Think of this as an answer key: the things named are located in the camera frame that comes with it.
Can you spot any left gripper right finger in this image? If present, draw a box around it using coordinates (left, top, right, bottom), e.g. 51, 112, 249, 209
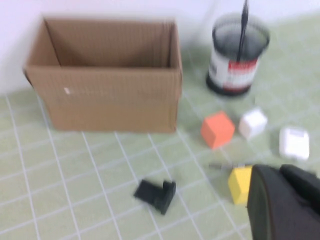
279, 164, 320, 210

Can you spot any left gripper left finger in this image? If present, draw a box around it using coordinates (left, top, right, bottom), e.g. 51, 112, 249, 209
246, 164, 320, 240

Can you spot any thin black pen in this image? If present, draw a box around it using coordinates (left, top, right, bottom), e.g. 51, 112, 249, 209
238, 0, 250, 62

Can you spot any white earbuds case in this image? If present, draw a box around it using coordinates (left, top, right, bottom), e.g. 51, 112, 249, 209
278, 126, 311, 161

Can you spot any yellow block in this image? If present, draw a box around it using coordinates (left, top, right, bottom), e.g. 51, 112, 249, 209
227, 164, 253, 206

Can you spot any white block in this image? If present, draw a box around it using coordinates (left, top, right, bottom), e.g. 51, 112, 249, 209
237, 107, 269, 141

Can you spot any orange block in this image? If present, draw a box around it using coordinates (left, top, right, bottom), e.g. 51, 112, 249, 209
199, 110, 236, 151

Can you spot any black mesh pen holder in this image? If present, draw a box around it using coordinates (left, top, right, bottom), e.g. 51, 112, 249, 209
205, 13, 271, 97

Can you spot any brown cardboard box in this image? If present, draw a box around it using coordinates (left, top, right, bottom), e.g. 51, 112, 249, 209
22, 16, 184, 133

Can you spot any green checked tablecloth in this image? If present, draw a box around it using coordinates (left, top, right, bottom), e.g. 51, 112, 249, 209
0, 13, 320, 240

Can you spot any black plastic bracket part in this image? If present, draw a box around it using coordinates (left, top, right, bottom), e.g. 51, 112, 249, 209
133, 178, 177, 216

